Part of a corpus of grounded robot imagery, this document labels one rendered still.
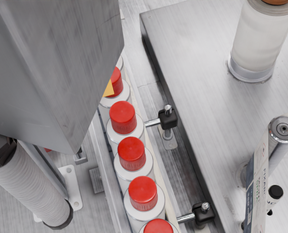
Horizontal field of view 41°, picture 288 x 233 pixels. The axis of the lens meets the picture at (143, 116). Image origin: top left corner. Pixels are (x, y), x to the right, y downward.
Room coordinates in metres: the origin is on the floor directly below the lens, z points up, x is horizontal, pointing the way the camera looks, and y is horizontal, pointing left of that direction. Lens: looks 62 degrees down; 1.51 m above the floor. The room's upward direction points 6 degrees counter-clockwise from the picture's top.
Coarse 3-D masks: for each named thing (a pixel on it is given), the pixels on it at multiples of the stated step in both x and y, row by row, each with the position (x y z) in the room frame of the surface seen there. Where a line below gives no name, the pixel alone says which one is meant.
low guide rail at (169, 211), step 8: (128, 80) 0.40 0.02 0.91; (136, 104) 0.34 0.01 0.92; (136, 112) 0.33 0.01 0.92; (144, 128) 0.30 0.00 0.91; (152, 152) 0.25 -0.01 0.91; (160, 176) 0.21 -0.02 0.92; (160, 184) 0.19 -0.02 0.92; (168, 200) 0.17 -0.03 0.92; (168, 208) 0.15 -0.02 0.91; (168, 216) 0.14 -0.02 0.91; (176, 224) 0.13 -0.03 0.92
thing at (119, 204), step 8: (96, 112) 0.31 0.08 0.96; (96, 120) 0.29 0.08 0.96; (96, 128) 0.28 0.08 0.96; (104, 144) 0.25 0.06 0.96; (104, 152) 0.24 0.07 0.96; (104, 160) 0.22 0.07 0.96; (112, 168) 0.21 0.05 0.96; (112, 176) 0.20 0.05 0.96; (112, 184) 0.18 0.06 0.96; (112, 192) 0.17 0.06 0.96; (120, 200) 0.16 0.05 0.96; (120, 208) 0.15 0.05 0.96; (120, 216) 0.14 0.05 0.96; (120, 224) 0.13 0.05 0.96; (128, 224) 0.12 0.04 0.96; (128, 232) 0.11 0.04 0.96
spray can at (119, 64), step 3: (120, 57) 0.35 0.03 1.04; (120, 60) 0.35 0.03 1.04; (117, 63) 0.34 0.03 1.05; (120, 63) 0.34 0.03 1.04; (117, 66) 0.34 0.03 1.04; (120, 66) 0.34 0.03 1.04; (123, 66) 0.35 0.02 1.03; (120, 69) 0.33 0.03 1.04; (123, 69) 0.34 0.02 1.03; (123, 72) 0.34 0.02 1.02; (123, 75) 0.34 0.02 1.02; (123, 78) 0.34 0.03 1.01
